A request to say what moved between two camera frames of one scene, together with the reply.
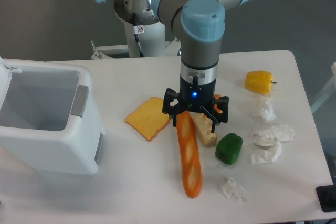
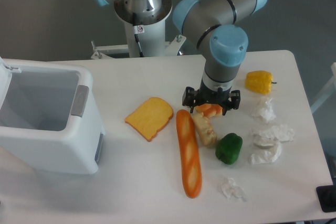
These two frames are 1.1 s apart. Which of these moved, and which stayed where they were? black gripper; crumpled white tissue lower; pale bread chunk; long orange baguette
Moved: black gripper
Stayed: long orange baguette; pale bread chunk; crumpled white tissue lower
